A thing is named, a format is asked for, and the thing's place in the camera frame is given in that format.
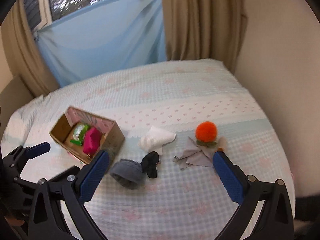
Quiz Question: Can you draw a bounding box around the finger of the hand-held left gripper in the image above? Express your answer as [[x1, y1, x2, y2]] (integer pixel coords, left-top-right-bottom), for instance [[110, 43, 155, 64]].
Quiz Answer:
[[2, 142, 51, 167], [49, 165, 81, 183]]

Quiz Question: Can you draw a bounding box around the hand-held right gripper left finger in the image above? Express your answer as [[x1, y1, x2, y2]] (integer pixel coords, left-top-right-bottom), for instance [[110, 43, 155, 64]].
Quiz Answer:
[[27, 149, 110, 240]]

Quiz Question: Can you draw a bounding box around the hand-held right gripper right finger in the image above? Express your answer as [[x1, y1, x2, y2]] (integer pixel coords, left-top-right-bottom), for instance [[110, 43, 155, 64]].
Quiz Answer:
[[213, 151, 295, 240]]

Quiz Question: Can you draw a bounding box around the cardboard box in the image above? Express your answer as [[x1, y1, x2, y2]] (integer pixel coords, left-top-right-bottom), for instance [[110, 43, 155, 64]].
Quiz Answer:
[[49, 106, 125, 165]]

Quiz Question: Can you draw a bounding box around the grey sock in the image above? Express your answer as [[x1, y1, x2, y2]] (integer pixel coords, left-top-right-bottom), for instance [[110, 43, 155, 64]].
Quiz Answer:
[[110, 158, 147, 190]]

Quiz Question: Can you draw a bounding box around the magenta soft cloth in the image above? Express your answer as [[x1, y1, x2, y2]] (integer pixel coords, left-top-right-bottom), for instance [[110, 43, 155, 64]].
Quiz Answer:
[[83, 127, 102, 155]]

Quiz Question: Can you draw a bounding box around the person's left hand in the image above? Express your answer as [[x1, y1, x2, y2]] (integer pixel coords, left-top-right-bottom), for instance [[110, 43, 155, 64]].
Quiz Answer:
[[4, 216, 25, 227]]

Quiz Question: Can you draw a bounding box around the grey cleaning cloth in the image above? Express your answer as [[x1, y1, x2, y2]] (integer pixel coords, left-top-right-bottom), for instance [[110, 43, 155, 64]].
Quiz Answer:
[[174, 136, 218, 170]]

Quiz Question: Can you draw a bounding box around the green white packet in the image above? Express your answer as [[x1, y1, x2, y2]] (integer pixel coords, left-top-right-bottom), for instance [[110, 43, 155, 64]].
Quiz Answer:
[[70, 123, 90, 146]]

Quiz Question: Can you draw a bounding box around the orange pompom plush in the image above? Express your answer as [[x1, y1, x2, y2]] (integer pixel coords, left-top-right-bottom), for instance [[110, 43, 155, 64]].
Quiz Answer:
[[195, 121, 218, 148]]

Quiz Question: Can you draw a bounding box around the black sock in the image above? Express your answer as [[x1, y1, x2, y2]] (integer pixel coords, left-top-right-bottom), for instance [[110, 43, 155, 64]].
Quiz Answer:
[[141, 152, 160, 180]]

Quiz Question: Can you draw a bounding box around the white waffle cloth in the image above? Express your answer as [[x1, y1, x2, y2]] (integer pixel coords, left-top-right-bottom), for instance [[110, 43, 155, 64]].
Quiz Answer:
[[138, 126, 177, 156]]

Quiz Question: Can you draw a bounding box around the beige curtain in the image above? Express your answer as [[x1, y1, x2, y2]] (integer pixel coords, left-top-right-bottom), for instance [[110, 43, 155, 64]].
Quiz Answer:
[[159, 0, 250, 73], [0, 0, 60, 98]]

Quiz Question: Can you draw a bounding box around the bed with checked sheet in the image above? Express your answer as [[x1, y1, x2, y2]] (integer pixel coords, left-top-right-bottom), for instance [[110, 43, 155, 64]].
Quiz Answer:
[[0, 59, 297, 240]]

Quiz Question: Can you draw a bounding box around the light blue window cloth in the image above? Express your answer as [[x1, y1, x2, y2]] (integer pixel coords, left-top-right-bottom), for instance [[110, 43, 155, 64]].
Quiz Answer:
[[34, 0, 167, 88]]

